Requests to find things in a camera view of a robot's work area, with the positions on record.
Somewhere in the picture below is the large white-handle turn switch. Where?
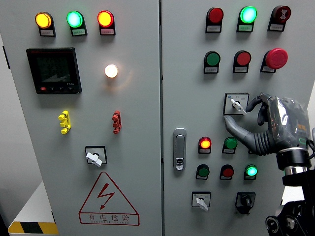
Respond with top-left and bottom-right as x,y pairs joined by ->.
223,92 -> 250,116

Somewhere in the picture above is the small green lamp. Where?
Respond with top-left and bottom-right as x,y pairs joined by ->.
222,137 -> 238,155

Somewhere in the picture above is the small lit green button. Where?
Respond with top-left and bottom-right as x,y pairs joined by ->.
243,164 -> 258,180

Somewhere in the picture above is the large red stop button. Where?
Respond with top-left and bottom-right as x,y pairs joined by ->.
260,48 -> 289,74

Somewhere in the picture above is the small red push button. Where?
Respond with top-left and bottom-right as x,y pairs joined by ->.
219,164 -> 235,180

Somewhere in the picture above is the large red push button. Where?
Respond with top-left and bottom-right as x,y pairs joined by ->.
232,50 -> 252,74
205,7 -> 224,33

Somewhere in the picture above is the small lit red lamp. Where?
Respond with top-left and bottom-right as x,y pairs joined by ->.
198,136 -> 212,155

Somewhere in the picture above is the small green push button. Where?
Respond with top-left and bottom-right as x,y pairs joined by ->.
195,164 -> 210,180

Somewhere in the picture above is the large green push button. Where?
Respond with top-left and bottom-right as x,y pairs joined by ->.
203,51 -> 221,74

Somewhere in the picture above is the grey cabinet door with lock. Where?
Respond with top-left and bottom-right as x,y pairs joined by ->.
161,0 -> 315,236

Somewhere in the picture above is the silver door lock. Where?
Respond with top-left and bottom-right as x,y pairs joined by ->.
173,127 -> 187,172

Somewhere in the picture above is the dark red buzzer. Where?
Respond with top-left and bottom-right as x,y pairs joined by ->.
267,5 -> 292,32

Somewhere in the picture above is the lit green round lamp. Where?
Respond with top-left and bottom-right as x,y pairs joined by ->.
236,6 -> 258,33
66,10 -> 88,37

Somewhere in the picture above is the grey cabinet door with display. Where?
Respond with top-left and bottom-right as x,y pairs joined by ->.
0,0 -> 163,236

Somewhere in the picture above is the white glowing lamp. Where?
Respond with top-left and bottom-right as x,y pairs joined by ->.
104,64 -> 119,79

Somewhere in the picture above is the red warning triangle sticker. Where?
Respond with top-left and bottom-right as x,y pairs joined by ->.
78,172 -> 140,226

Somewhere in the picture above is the lit red round lamp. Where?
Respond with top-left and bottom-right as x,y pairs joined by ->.
97,10 -> 116,36

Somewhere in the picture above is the black square display meter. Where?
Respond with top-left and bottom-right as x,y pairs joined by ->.
26,47 -> 83,95

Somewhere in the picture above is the yellow round indicator lamp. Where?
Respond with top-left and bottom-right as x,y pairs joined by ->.
34,11 -> 57,37

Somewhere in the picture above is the black yellow striped tape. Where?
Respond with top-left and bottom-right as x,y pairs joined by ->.
8,221 -> 59,236

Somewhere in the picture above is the black-handle turn switch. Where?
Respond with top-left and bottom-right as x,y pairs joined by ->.
235,192 -> 256,216

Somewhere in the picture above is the small white-handle turn switch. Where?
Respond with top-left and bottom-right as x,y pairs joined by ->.
191,191 -> 212,212

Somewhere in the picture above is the small red handle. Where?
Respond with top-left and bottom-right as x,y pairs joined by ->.
112,110 -> 122,135

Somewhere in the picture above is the white-handle switch, blank plate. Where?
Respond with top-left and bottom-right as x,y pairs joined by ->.
84,146 -> 108,168

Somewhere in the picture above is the small yellow handle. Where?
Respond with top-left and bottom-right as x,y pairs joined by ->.
58,110 -> 72,135

